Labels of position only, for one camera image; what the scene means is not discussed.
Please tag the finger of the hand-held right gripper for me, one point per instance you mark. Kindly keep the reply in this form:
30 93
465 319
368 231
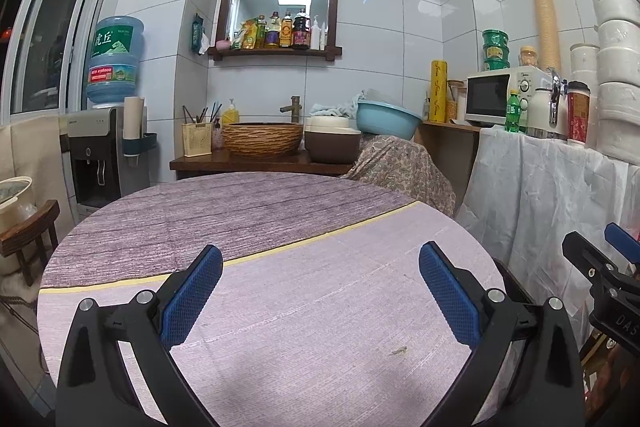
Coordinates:
592 259
622 242

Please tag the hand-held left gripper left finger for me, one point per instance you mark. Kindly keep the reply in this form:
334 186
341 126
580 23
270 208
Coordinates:
192 292

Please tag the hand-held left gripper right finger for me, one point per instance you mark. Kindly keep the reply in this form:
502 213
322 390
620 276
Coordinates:
450 294

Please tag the white cloth cover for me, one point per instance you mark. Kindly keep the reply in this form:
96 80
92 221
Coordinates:
530 187

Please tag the purple tablecloth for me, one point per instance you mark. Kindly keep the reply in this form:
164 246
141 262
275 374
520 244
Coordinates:
300 267

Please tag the red paper drink cup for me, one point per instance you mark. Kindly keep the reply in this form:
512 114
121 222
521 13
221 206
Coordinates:
578 117

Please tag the floral patterned cloth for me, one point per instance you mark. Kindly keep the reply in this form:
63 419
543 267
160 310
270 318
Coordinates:
400 167

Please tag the wooden cabinet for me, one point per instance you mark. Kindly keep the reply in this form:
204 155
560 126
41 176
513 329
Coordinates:
445 157

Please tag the wooden sink counter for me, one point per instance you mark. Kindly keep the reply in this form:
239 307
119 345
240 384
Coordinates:
250 164

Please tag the white electric kettle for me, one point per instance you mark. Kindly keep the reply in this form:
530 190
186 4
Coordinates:
545 114

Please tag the beige chopstick holder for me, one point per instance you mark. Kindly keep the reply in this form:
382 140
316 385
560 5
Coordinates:
196 139

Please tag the green soda bottle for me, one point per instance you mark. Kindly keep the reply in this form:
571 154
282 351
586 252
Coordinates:
512 114

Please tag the grey water dispenser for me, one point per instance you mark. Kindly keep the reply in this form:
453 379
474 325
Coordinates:
95 157

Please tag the woven pattern sink bowl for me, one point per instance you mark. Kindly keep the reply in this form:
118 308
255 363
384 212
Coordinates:
262 139

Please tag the wooden stool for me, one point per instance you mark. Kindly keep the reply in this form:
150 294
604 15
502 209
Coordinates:
30 237

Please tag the yellow soap pump bottle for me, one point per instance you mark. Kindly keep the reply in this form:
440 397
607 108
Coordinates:
230 116

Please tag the paper cup dispenser tube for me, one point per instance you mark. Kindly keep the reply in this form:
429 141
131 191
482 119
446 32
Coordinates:
133 122

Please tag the short stack of white bowls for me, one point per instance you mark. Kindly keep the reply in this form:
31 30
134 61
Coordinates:
585 64

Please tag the light blue plastic basin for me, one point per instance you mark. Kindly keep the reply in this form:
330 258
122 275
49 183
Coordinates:
387 119

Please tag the white microwave oven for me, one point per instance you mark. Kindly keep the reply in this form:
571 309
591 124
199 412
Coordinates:
500 97

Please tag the glass jar with lid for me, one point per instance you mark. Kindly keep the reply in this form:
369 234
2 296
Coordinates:
455 99

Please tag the tall stack of white bowls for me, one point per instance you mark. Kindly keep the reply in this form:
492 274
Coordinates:
612 47

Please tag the beige and brown pot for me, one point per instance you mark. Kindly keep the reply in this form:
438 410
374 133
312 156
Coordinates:
331 139

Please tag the white bowl with pattern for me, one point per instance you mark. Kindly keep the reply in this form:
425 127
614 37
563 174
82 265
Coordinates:
15 202

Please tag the yellow wrapped roll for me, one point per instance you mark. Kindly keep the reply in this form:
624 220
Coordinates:
438 92

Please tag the small jar on microwave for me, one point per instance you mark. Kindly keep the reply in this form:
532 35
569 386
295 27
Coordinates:
528 57

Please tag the bamboo style faucet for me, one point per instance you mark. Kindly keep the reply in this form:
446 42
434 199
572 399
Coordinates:
295 109

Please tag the grey green rag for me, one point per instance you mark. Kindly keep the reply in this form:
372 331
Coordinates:
332 109

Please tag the stack of green noodle cups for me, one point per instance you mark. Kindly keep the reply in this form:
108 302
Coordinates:
495 51

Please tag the tall stack of paper cups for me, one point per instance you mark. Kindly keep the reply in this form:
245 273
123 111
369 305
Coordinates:
545 17

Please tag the blue water jug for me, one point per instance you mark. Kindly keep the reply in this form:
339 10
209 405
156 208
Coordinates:
115 62

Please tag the small pink bowl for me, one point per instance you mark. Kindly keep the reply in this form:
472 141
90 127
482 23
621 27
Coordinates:
223 44

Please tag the yellow seasoning pouch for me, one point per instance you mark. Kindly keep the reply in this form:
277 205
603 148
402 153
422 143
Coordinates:
249 36

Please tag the green yellow oil bottle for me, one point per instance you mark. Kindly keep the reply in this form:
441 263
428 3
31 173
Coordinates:
261 33

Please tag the purple label sauce bottle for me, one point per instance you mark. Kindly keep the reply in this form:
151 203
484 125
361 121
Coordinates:
273 33

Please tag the amber vinegar bottle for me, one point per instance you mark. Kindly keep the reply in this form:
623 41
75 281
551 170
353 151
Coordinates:
286 32

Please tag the dark soy sauce bottle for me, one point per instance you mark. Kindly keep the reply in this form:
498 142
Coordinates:
301 32

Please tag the white squeeze bottle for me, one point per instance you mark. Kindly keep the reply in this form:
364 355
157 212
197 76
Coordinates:
315 37

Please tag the sliding window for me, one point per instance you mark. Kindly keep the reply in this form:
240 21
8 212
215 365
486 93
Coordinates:
47 37

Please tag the green packet on wall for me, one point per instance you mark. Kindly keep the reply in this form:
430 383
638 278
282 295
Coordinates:
197 34

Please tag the wooden framed wall niche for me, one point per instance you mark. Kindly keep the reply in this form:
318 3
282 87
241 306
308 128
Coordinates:
280 19

